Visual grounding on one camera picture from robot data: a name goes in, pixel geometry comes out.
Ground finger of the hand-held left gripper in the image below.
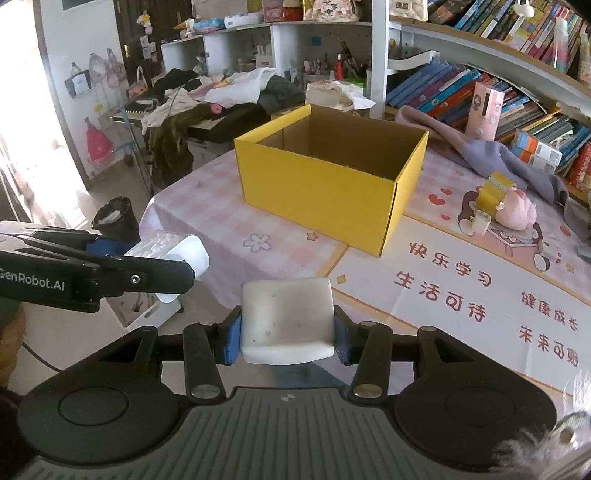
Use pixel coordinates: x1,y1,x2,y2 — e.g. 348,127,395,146
85,231,139,261
99,259,196,301

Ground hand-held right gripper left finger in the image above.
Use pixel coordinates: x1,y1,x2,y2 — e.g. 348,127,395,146
92,309,243,401

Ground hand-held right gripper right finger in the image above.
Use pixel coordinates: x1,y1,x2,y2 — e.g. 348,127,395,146
333,305,483,406

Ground clear white plastic case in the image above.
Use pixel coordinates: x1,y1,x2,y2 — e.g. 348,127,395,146
124,231,211,303

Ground white rubber block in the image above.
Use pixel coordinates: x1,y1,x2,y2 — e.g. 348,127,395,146
240,277,335,365

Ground yellow cardboard box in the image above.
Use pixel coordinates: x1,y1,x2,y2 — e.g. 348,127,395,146
234,104,430,258

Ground yellow tape roll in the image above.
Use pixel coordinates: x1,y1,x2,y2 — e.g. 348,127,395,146
475,172,515,213

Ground pink plush pig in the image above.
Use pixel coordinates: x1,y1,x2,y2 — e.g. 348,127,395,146
485,187,539,232

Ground black trash bin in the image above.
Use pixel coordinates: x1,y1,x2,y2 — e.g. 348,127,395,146
91,197,139,241

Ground white floor box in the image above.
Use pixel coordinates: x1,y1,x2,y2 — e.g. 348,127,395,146
120,293,183,330

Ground pink checkered tablecloth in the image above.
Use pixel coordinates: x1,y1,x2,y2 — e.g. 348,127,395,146
139,138,591,416

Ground pink backpack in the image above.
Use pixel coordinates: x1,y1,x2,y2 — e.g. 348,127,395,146
84,117,116,169

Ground pile of clothes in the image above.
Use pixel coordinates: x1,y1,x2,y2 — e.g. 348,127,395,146
141,67,308,185

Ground grey furry garment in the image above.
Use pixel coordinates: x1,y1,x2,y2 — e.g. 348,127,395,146
496,369,591,476

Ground purple cloth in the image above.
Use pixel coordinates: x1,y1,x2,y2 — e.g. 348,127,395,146
396,105,591,241

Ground crumpled white bag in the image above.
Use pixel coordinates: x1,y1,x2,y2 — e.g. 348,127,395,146
305,79,377,112

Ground row of colourful books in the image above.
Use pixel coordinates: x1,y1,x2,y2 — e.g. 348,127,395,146
385,58,591,185

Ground pink printed tall box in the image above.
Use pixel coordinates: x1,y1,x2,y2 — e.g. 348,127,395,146
465,82,506,139

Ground white and orange carton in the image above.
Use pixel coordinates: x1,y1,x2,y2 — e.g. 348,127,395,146
510,129,564,174

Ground desk pen cups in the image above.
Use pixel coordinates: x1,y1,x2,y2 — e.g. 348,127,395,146
300,41,370,86

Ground white bookshelf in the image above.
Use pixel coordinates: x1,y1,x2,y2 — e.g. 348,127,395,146
159,0,591,195

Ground floral pink bag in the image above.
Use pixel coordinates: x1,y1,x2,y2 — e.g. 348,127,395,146
305,0,361,21

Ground white quilted handbag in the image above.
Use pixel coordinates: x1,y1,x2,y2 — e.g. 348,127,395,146
389,0,430,21

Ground row of slanted shelf books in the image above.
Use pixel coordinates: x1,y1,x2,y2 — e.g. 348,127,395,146
427,0,591,75

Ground hanging wall bags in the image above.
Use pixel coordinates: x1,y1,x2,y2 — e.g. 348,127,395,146
65,48,127,97

